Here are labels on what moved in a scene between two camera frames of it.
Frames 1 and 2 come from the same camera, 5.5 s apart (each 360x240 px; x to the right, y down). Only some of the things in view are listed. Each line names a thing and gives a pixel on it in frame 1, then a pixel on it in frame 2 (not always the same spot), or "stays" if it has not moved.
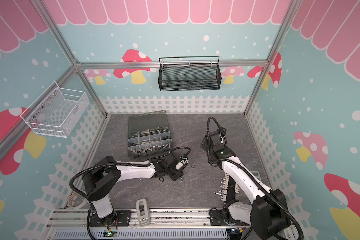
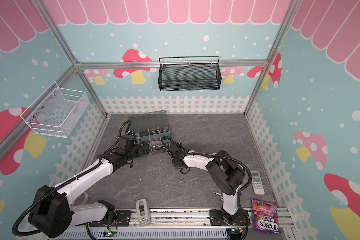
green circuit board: [110, 234] stays
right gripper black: [210, 141] → [174, 151]
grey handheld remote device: [143, 212] stays
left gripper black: [179, 174] → [141, 152]
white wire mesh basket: [57, 112] stays
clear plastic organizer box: [148, 133] stays
